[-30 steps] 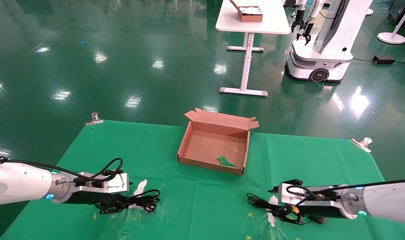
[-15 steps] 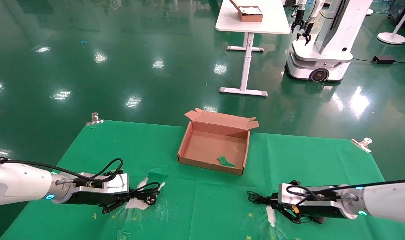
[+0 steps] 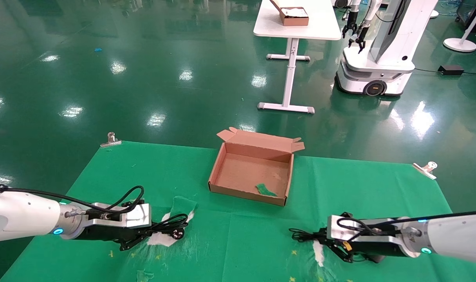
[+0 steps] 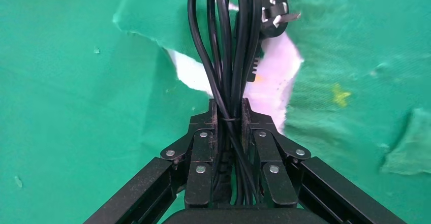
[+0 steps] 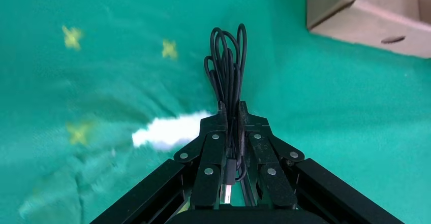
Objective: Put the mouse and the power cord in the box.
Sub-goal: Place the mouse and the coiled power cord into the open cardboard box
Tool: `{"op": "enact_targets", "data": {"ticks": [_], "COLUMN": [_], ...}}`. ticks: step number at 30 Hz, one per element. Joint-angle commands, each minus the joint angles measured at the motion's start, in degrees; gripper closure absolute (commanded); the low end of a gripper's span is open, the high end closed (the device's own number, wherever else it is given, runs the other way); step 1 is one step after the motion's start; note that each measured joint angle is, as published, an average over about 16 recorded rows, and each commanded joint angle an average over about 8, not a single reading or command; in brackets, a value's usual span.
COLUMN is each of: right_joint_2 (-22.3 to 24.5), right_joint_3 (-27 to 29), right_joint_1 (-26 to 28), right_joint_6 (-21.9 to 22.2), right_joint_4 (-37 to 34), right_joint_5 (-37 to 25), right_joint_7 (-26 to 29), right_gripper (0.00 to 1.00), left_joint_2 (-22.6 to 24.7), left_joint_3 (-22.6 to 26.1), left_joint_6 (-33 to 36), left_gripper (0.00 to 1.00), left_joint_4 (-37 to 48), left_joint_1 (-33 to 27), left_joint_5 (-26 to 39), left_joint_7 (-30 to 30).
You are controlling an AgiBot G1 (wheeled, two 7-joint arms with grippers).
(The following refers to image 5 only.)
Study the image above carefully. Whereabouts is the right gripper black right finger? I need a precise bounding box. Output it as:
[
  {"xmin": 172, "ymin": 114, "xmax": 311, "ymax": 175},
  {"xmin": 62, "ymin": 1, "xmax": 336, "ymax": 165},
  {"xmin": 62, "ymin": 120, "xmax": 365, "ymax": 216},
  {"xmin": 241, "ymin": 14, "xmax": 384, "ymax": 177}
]
[{"xmin": 239, "ymin": 101, "xmax": 405, "ymax": 224}]

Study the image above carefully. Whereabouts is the thin black USB cable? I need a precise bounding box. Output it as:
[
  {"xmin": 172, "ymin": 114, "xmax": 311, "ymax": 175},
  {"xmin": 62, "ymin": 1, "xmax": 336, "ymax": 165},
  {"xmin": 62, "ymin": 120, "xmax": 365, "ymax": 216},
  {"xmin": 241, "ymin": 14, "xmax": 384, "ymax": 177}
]
[{"xmin": 203, "ymin": 23, "xmax": 257, "ymax": 206}]

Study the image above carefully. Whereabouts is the open brown cardboard box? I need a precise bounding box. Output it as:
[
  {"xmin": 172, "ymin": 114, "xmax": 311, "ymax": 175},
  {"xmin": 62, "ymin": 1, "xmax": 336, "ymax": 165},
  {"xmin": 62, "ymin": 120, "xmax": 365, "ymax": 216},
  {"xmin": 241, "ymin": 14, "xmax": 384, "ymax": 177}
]
[{"xmin": 305, "ymin": 0, "xmax": 431, "ymax": 59}]

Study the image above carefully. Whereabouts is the green table cloth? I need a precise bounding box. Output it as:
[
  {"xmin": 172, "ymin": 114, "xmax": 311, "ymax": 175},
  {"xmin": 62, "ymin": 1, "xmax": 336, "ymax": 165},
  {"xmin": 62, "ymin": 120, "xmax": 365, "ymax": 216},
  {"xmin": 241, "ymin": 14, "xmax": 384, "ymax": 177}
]
[{"xmin": 0, "ymin": 0, "xmax": 431, "ymax": 224}]

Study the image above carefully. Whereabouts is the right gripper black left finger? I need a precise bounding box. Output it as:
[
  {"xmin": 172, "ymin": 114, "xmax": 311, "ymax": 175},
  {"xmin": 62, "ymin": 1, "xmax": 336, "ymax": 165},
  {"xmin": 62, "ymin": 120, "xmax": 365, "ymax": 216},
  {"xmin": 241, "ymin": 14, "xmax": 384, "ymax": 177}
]
[{"xmin": 90, "ymin": 101, "xmax": 228, "ymax": 224}]

